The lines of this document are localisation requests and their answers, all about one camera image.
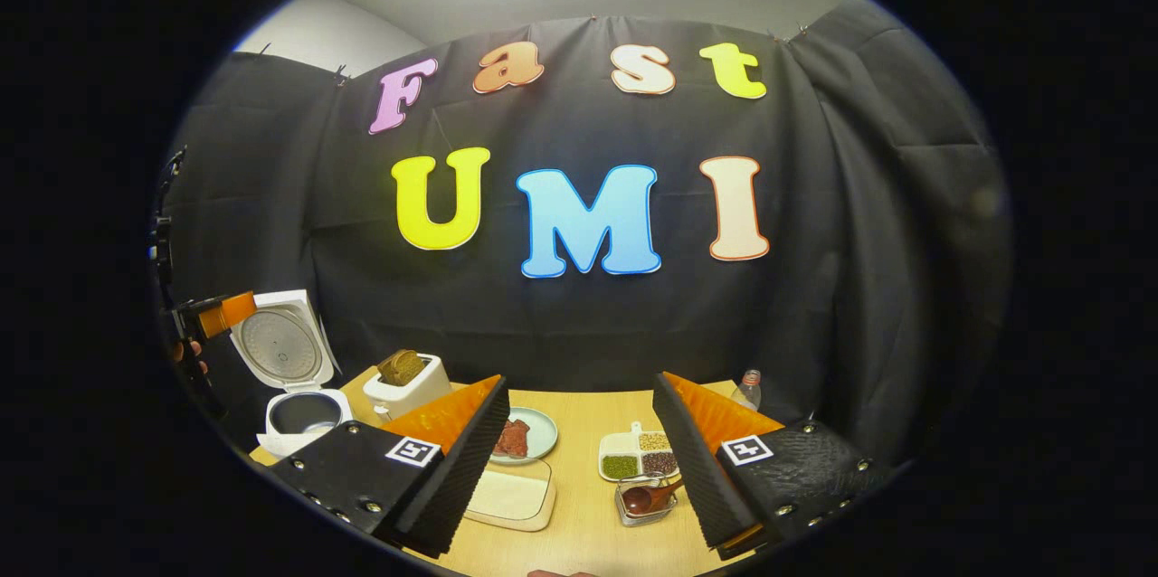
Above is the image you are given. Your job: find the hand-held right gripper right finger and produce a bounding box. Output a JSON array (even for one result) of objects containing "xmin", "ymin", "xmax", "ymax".
[{"xmin": 652, "ymin": 372, "xmax": 897, "ymax": 560}]

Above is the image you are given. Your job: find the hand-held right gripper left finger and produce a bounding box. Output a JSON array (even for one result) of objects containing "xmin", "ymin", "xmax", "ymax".
[{"xmin": 269, "ymin": 375, "xmax": 511, "ymax": 560}]

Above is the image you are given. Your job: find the clear rice container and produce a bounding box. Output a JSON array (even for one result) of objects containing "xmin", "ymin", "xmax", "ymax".
[{"xmin": 462, "ymin": 459, "xmax": 558, "ymax": 534}]

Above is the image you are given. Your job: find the white rice cooker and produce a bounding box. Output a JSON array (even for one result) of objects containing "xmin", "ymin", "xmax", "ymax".
[{"xmin": 229, "ymin": 289, "xmax": 356, "ymax": 459}]

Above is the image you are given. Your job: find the clear glass chopstick holder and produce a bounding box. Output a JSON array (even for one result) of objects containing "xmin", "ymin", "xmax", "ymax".
[{"xmin": 615, "ymin": 478, "xmax": 679, "ymax": 528}]

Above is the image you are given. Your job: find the red meat slice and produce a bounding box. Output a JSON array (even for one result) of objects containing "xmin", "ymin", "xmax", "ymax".
[{"xmin": 493, "ymin": 419, "xmax": 531, "ymax": 459}]

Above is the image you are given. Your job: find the white divided grain dish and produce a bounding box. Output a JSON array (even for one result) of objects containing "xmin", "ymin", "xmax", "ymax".
[{"xmin": 598, "ymin": 421, "xmax": 680, "ymax": 483}]

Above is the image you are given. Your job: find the pale green plate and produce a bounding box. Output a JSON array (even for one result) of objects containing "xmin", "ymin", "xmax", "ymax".
[{"xmin": 493, "ymin": 407, "xmax": 560, "ymax": 467}]

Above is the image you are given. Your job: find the white toaster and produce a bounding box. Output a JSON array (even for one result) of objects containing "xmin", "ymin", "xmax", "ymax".
[{"xmin": 363, "ymin": 353, "xmax": 453, "ymax": 423}]

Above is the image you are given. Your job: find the clear plastic bottle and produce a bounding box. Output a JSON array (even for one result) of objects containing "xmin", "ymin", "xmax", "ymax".
[{"xmin": 732, "ymin": 369, "xmax": 764, "ymax": 411}]

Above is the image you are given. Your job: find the brown bread slice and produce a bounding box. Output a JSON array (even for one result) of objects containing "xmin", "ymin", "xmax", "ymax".
[{"xmin": 377, "ymin": 349, "xmax": 427, "ymax": 387}]

